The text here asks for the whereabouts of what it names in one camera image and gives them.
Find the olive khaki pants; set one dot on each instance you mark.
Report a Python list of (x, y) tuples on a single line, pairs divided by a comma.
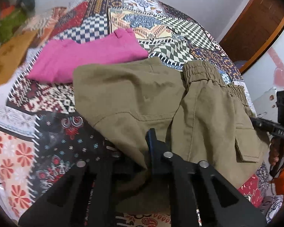
[(197, 114)]

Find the folded pink garment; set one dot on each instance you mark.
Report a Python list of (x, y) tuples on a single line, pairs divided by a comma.
[(58, 58)]

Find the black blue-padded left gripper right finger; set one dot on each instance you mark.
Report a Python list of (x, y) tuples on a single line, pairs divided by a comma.
[(198, 194)]

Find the white cabinet with pink stickers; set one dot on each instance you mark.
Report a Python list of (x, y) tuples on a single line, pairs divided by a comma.
[(265, 78)]

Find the brown cardboard box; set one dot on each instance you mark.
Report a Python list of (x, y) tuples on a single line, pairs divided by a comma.
[(7, 61)]

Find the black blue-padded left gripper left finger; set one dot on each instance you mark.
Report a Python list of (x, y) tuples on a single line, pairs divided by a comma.
[(84, 196)]

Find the colourful patchwork bedspread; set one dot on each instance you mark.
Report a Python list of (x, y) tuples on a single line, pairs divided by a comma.
[(41, 133)]

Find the brown wooden door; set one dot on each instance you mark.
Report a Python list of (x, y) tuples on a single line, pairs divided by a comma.
[(254, 31)]

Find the person's right hand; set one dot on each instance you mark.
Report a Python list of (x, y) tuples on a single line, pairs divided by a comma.
[(274, 151)]

